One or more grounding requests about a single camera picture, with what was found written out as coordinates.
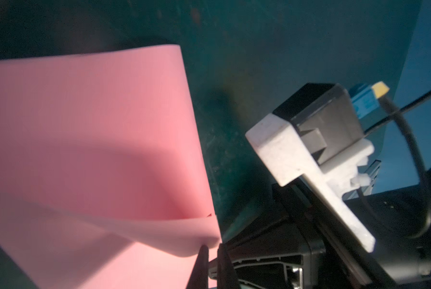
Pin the pink square paper sheet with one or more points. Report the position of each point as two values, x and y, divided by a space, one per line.
102 179

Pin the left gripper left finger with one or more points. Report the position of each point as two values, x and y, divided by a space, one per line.
199 275

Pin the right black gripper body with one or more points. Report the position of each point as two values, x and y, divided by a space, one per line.
297 243

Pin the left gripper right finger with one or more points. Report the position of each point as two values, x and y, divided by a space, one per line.
226 274

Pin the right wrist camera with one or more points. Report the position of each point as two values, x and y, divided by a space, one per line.
316 134

